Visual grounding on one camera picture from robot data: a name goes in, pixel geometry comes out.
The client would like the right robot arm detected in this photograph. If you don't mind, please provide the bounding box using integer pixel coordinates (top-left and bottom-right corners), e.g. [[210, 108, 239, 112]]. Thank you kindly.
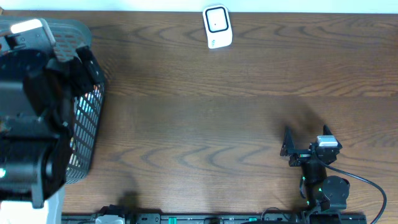
[[280, 125, 350, 212]]

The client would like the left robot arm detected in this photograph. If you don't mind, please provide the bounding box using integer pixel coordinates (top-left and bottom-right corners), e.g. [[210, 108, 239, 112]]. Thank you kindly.
[[1, 46, 104, 223]]

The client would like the white barcode scanner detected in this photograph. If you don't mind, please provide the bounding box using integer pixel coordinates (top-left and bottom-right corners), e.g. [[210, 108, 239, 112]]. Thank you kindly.
[[202, 4, 233, 49]]

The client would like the grey plastic mesh basket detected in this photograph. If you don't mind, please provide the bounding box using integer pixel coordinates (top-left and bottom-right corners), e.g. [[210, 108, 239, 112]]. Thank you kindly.
[[0, 16, 106, 185]]

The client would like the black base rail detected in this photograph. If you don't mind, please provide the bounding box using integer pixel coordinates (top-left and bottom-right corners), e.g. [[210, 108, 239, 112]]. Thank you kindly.
[[61, 212, 368, 224]]

